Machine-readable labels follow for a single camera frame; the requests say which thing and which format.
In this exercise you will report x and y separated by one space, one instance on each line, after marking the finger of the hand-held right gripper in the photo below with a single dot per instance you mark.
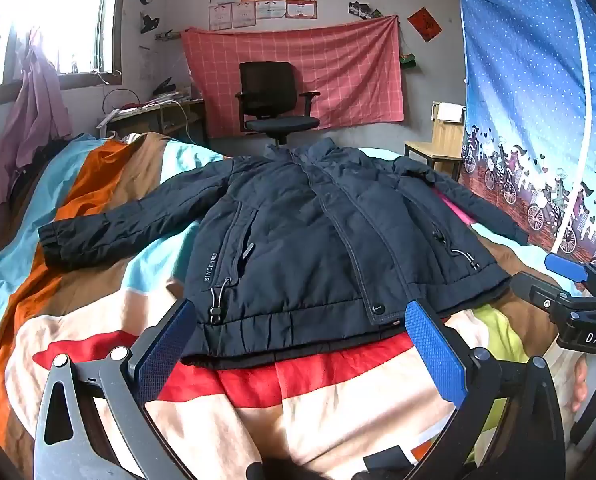
535 290
567 266

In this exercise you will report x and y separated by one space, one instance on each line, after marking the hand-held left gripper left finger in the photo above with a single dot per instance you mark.
164 347

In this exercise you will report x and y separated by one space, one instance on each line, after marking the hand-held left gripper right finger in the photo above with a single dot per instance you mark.
435 352

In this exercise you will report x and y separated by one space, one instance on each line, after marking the navy padded jacket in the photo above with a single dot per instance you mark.
298 240

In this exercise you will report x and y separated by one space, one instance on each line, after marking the person's right hand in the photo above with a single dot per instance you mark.
580 385

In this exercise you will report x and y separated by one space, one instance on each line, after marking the colourful patchwork bed sheet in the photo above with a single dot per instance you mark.
78 280

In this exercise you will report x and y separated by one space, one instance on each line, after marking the wooden chair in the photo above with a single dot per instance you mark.
445 140

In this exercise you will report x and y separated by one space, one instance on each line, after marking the blue printed bed curtain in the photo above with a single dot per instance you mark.
517 85

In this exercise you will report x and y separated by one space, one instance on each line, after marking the cluttered wooden desk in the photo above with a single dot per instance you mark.
143 115

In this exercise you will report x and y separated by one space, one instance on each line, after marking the pink hanging cloth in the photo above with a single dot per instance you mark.
33 110

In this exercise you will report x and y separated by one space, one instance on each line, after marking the black office chair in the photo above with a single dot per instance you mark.
268 85

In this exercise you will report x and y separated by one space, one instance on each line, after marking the window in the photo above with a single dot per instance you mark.
53 15

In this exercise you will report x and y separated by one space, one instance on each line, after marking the green wall ornament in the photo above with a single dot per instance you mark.
407 60

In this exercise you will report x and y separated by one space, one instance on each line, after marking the red paper wall decoration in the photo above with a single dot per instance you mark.
424 24

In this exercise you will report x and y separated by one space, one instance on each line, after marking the red checked wall cloth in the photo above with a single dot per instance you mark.
353 70

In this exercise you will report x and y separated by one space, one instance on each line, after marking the small wall shelf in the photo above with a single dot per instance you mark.
168 36

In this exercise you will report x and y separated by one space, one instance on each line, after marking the black wall ornament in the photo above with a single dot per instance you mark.
149 23

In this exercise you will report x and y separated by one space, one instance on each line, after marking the wall photos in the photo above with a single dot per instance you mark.
362 10

